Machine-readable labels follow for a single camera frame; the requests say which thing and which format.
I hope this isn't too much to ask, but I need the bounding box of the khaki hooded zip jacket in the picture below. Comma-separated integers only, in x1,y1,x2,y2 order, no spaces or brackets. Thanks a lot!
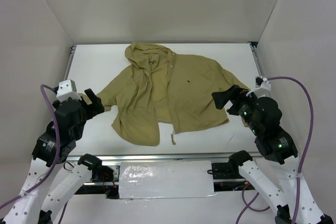
97,42,245,146

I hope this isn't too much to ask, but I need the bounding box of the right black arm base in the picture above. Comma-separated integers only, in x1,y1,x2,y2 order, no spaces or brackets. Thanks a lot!
207,162,248,192

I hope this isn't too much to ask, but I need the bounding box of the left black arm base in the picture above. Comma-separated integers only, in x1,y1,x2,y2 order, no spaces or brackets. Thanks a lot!
90,165,120,199

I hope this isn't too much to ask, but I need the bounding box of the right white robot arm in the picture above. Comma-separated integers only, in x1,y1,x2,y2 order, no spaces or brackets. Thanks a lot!
212,85,333,223

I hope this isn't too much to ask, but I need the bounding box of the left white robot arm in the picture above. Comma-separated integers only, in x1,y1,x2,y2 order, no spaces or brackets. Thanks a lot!
1,86,114,223

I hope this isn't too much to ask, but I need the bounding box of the white foil-wrapped panel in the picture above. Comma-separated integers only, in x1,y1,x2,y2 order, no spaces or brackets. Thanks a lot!
119,161,216,199

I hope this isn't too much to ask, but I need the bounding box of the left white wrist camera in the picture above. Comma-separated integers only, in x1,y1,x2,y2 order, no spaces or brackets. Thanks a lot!
56,79,81,102

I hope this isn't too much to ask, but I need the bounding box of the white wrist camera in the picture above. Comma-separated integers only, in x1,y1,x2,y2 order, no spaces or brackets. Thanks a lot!
56,79,81,102
246,77,271,97

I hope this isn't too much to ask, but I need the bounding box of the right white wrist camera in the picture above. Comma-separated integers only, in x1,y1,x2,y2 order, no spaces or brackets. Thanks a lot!
246,77,271,97

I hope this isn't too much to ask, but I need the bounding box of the aluminium table frame rail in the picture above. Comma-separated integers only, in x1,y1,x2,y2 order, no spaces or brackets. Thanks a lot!
66,43,260,162

